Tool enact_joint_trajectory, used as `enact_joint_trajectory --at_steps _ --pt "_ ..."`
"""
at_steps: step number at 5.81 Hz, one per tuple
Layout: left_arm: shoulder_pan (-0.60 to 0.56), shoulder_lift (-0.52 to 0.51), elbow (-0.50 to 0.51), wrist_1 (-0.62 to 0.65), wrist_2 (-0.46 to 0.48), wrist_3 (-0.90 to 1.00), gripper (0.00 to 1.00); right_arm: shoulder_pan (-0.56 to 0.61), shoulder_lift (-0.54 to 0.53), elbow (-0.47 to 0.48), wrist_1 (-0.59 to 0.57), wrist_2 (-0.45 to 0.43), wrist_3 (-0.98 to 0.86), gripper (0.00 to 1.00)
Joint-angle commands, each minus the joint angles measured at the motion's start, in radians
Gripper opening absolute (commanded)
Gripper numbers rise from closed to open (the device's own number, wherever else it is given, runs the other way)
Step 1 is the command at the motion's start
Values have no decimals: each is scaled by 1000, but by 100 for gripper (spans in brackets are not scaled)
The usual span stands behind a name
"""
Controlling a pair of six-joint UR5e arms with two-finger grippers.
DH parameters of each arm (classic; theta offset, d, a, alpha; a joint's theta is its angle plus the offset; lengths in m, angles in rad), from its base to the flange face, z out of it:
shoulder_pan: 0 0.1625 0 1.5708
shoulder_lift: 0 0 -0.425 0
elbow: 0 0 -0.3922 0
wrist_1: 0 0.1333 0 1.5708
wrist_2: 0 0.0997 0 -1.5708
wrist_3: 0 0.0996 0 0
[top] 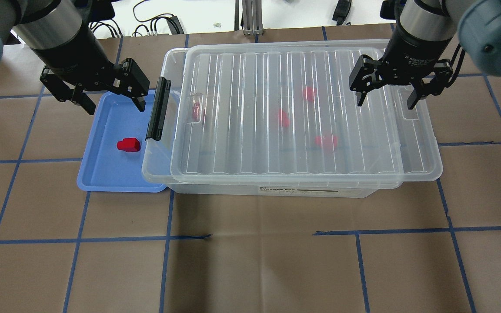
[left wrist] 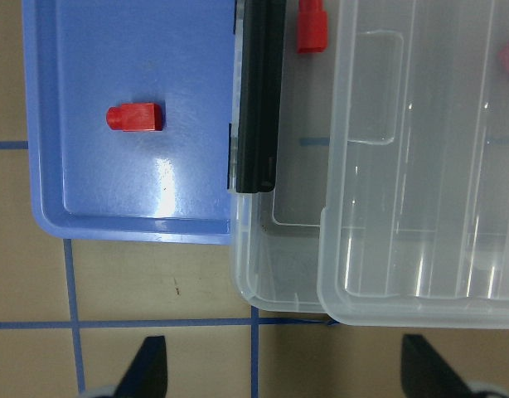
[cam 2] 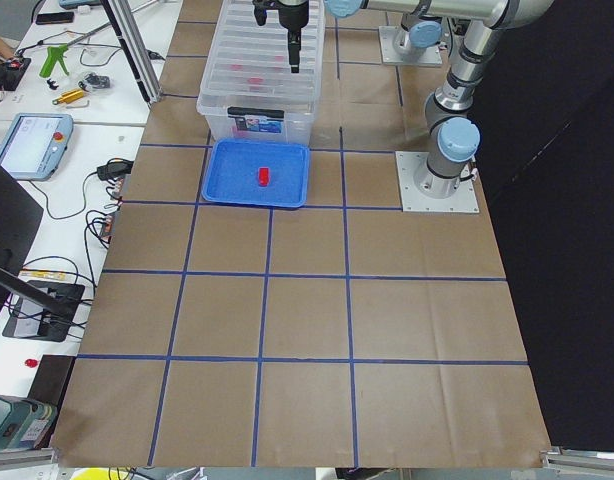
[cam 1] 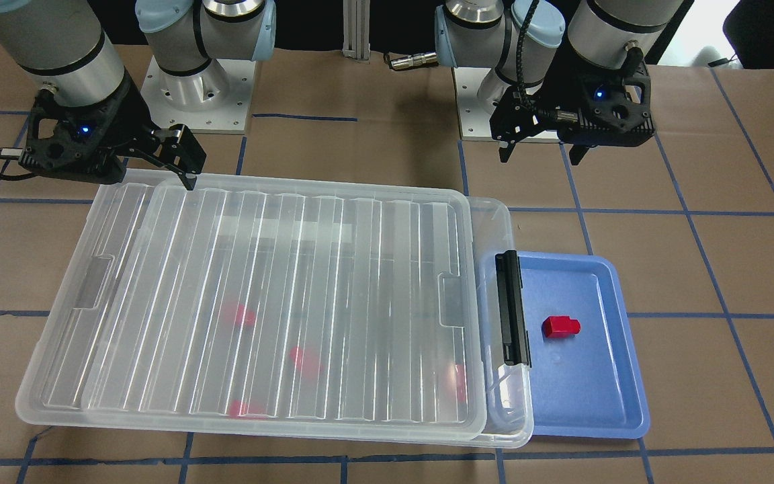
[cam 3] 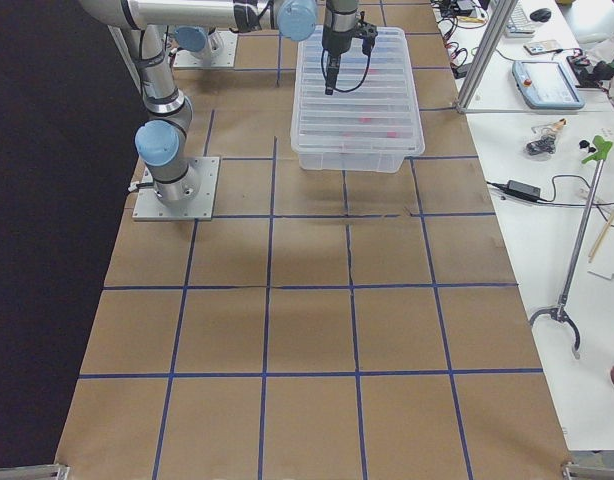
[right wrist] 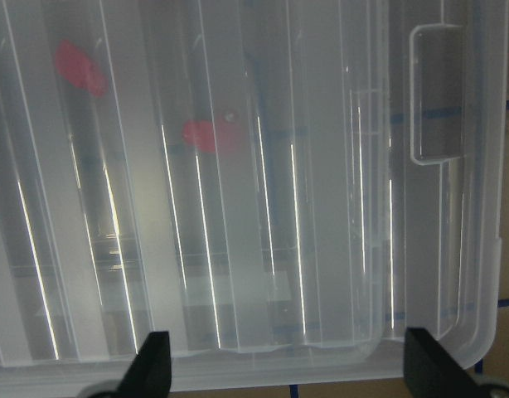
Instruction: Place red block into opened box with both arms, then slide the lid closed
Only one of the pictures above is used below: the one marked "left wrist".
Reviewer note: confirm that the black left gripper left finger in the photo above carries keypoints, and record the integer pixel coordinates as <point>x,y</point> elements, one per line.
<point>147,374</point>

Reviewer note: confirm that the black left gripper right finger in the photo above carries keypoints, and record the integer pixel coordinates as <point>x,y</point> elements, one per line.
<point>424,373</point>

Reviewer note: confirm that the clear plastic storage box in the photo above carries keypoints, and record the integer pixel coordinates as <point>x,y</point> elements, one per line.
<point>275,235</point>

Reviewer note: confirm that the blue plastic tray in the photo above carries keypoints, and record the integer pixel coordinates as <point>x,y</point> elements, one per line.
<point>94,183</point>

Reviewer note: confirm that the black box handle latch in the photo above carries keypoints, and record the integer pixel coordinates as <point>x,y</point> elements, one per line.
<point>263,29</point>

